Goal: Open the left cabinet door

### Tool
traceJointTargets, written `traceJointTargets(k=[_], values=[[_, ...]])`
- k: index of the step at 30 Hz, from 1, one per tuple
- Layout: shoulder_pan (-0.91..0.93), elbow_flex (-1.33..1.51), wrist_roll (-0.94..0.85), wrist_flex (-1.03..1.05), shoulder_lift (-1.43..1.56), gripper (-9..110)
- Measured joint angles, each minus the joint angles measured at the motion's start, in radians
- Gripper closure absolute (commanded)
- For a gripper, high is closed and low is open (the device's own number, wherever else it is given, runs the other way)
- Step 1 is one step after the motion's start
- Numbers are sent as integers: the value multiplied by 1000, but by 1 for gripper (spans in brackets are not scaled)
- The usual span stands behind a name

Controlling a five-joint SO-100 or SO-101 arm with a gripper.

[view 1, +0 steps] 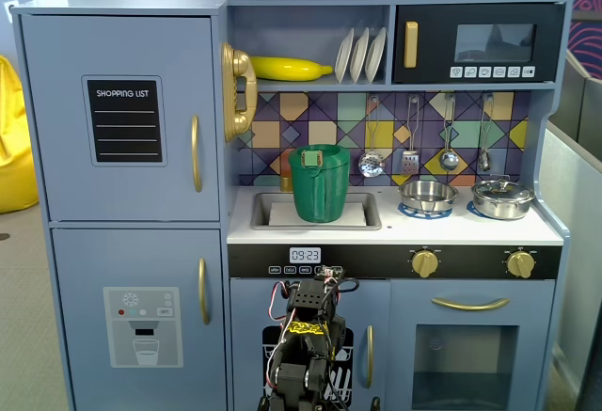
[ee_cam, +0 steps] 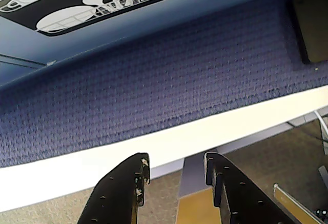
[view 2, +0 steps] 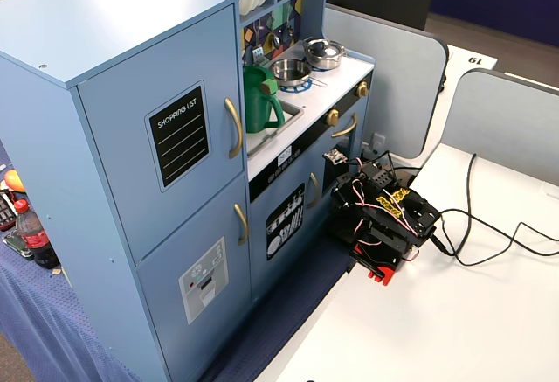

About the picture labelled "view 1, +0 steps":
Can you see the yellow beanbag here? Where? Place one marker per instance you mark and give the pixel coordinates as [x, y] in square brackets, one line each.
[16, 157]

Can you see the steel pot with lid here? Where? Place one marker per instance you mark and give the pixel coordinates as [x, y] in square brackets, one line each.
[502, 199]

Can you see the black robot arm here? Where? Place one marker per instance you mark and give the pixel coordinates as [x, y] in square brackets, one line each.
[305, 303]

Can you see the green plastic pitcher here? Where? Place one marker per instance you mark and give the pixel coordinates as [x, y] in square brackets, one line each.
[324, 185]

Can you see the metal whisk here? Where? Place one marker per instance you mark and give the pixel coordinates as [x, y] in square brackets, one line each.
[484, 161]

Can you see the steel pan without lid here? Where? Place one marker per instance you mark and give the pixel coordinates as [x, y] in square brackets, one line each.
[427, 192]

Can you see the blue ice dispenser freezer door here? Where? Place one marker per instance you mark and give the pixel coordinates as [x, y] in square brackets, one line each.
[80, 260]

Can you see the metal ladle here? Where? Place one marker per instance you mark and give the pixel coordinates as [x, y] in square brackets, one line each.
[449, 161]

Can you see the blue oven door with window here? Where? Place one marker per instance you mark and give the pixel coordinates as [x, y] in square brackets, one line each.
[404, 303]

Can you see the gold toy telephone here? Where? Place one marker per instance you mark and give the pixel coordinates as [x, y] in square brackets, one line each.
[235, 63]

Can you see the metal slotted spatula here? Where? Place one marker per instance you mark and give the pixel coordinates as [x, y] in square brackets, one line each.
[410, 162]

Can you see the gold toy faucet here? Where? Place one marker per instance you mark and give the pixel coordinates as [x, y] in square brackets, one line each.
[285, 183]

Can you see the long yellow toy banana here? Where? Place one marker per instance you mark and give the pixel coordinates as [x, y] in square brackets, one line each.
[287, 68]

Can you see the blue dishwasher door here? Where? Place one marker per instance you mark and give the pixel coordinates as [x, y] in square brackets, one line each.
[244, 336]

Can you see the blue shopping list fridge door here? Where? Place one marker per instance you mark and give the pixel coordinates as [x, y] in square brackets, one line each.
[56, 100]

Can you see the gold stove knob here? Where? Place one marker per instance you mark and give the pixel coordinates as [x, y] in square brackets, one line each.
[425, 264]
[521, 264]

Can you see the white face picture card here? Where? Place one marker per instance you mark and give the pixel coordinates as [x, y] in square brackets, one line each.
[11, 9]

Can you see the grey partition panel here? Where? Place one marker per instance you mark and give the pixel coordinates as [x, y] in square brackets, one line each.
[574, 171]

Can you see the black table clamp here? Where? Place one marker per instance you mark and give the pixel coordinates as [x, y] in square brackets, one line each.
[262, 405]
[375, 405]

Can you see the white toy plate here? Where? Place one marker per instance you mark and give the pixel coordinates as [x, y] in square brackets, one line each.
[343, 56]
[375, 56]
[359, 56]

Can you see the grey toy sink basin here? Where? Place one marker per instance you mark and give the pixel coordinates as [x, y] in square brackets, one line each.
[261, 213]

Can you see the blue wooden play kitchen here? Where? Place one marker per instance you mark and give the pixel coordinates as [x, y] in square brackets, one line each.
[141, 2]

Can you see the metal slotted skimmer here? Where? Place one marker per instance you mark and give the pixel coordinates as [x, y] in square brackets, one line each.
[371, 165]

